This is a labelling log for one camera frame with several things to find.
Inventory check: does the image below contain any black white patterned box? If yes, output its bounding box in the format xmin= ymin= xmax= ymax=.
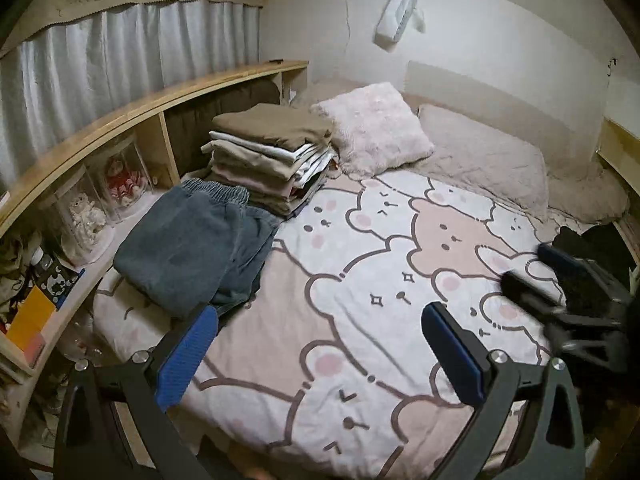
xmin=32 ymin=254 xmax=84 ymax=311

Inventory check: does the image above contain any stack of folded clothes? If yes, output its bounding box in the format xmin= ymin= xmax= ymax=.
xmin=202 ymin=103 xmax=337 ymax=218

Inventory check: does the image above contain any white grey curtain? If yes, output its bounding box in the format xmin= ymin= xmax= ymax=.
xmin=1 ymin=0 xmax=259 ymax=191

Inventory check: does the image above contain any red doll in clear case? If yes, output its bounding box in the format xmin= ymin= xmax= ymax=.
xmin=88 ymin=133 xmax=153 ymax=222

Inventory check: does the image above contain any wooden headboard shelf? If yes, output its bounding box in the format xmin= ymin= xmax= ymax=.
xmin=1 ymin=61 xmax=308 ymax=466

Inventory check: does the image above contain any white wall-mounted device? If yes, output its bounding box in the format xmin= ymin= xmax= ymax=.
xmin=373 ymin=0 xmax=426 ymax=52

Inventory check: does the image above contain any beige quilted pillow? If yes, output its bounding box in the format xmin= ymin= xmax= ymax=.
xmin=409 ymin=104 xmax=549 ymax=219

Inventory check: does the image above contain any yellow orange box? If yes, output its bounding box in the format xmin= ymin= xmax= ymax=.
xmin=6 ymin=286 xmax=55 ymax=367

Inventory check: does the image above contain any white pink bear duvet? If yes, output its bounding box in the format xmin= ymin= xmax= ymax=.
xmin=92 ymin=169 xmax=572 ymax=480

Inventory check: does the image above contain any white doll in clear case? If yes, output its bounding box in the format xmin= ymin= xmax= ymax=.
xmin=38 ymin=165 xmax=114 ymax=268

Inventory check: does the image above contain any wooden side cabinet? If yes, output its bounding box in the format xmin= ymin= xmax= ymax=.
xmin=597 ymin=119 xmax=639 ymax=278

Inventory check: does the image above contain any fluffy pink pillow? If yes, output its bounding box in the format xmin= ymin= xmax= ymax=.
xmin=310 ymin=82 xmax=434 ymax=179

